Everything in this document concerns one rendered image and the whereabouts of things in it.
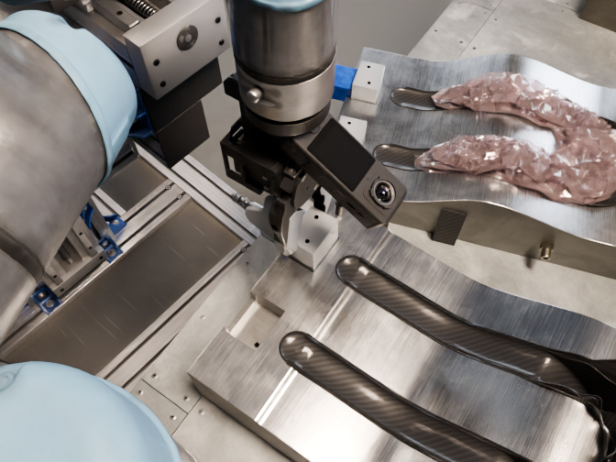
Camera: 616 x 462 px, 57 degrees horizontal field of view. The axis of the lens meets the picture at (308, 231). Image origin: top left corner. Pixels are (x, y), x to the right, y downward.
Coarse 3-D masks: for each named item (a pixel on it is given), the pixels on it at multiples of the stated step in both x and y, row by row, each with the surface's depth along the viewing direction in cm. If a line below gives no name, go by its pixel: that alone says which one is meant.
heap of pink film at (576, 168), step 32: (448, 96) 77; (480, 96) 74; (512, 96) 72; (544, 96) 74; (576, 128) 72; (608, 128) 73; (416, 160) 74; (448, 160) 70; (480, 160) 68; (512, 160) 66; (544, 160) 67; (576, 160) 70; (608, 160) 69; (544, 192) 68; (576, 192) 68; (608, 192) 68
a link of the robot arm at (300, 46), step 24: (240, 0) 34; (264, 0) 33; (288, 0) 33; (312, 0) 34; (336, 0) 36; (240, 24) 36; (264, 24) 35; (288, 24) 35; (312, 24) 35; (336, 24) 38; (240, 48) 38; (264, 48) 36; (288, 48) 36; (312, 48) 37; (264, 72) 38; (288, 72) 38; (312, 72) 39
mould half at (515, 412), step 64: (384, 256) 64; (320, 320) 60; (384, 320) 60; (512, 320) 58; (576, 320) 56; (256, 384) 56; (384, 384) 57; (448, 384) 56; (512, 384) 54; (320, 448) 54; (384, 448) 54; (512, 448) 50; (576, 448) 49
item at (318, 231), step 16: (304, 224) 61; (320, 224) 61; (336, 224) 61; (272, 240) 64; (304, 240) 60; (320, 240) 60; (336, 240) 65; (288, 256) 64; (304, 256) 61; (320, 256) 62
